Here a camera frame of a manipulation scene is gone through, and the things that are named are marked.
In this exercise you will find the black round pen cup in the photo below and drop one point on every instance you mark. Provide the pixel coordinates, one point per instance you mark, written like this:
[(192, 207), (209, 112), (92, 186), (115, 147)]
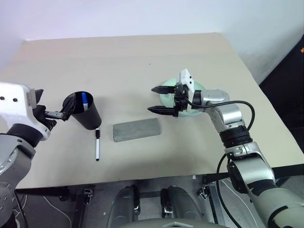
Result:
[(90, 118)]

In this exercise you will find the green round plate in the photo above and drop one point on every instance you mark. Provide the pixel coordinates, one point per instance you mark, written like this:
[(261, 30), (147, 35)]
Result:
[(169, 82)]

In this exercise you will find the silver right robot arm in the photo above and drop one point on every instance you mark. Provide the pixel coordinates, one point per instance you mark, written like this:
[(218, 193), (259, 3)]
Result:
[(228, 116)]

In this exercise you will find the dark grey rounded shell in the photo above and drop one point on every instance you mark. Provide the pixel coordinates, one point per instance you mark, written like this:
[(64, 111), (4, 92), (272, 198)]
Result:
[(123, 204), (181, 204)]

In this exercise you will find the black frame crossbar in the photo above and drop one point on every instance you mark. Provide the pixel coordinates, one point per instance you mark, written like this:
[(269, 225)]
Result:
[(149, 194)]

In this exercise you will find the white marker with black cap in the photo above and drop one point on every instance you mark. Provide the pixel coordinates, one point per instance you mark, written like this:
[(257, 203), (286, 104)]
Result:
[(97, 147)]

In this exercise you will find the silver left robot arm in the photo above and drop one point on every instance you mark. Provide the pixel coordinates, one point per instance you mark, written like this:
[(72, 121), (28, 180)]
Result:
[(12, 161)]

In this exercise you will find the metal frame clamp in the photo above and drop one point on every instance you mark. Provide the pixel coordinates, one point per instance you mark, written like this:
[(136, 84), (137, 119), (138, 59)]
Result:
[(203, 192), (88, 196)]

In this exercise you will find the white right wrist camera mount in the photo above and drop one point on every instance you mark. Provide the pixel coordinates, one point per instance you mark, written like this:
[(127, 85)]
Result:
[(186, 79)]

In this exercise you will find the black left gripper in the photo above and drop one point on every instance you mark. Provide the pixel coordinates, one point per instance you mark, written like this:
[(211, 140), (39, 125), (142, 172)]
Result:
[(40, 114)]

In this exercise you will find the grey robot torso panel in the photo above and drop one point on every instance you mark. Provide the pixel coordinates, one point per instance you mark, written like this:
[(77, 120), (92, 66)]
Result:
[(171, 224)]

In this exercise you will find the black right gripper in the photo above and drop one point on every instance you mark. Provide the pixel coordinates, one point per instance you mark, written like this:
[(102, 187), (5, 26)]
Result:
[(181, 98)]

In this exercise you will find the black table leg frame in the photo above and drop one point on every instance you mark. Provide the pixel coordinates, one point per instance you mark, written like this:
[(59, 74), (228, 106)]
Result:
[(79, 209), (215, 206)]

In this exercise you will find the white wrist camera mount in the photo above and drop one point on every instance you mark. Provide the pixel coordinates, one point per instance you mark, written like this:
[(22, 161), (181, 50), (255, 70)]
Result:
[(186, 79), (14, 111)]

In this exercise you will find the grey glasses case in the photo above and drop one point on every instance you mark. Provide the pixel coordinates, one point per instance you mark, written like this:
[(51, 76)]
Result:
[(136, 130)]

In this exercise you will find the white marker with blue cap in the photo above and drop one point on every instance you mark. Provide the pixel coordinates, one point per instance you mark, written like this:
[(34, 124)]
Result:
[(84, 98)]

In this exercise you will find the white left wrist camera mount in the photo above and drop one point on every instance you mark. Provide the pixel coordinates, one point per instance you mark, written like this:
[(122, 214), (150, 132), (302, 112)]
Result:
[(14, 111)]

